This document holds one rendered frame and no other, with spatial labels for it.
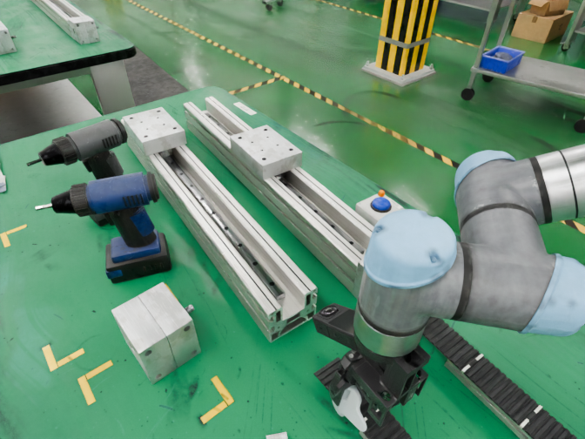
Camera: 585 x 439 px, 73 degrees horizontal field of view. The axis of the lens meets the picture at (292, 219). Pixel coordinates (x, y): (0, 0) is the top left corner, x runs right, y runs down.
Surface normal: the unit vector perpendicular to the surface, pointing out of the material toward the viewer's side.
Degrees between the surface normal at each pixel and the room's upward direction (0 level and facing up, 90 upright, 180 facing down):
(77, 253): 0
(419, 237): 0
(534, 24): 89
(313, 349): 0
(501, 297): 56
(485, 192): 33
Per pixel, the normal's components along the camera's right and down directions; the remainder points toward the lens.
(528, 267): -0.04, -0.62
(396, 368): -0.83, 0.36
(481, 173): -0.55, -0.66
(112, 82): 0.62, 0.52
